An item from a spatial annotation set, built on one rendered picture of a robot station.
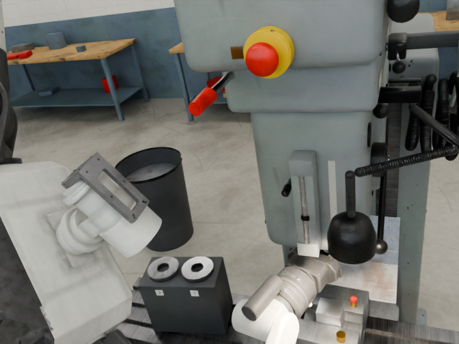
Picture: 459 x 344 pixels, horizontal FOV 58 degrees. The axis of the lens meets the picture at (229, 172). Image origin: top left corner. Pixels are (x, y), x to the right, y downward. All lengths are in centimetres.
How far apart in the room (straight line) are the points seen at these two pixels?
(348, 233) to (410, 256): 84
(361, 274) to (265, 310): 62
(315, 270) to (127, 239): 49
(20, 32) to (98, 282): 685
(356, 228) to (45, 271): 42
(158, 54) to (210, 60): 538
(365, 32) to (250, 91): 23
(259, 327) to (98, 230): 40
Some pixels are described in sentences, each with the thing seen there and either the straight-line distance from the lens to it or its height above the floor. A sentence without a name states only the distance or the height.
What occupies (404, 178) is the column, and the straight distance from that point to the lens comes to 129.
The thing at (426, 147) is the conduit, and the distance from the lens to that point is 103.
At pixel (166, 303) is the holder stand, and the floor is 104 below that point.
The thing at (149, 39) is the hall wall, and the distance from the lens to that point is 596.
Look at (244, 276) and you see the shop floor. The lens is 275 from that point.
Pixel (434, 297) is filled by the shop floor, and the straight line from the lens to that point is 264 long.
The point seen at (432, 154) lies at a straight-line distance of 65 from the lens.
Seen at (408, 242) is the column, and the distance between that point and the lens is 142.
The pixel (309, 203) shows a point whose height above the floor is 146.
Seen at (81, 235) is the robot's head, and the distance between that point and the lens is 56.
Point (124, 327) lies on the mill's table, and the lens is 139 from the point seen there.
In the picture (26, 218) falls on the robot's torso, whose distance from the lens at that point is 58.
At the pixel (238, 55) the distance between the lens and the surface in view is 56.
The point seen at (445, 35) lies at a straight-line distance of 104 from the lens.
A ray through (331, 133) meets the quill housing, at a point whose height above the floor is 158.
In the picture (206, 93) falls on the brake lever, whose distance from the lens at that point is 58.
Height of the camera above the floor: 189
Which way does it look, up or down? 29 degrees down
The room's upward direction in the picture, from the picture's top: 11 degrees counter-clockwise
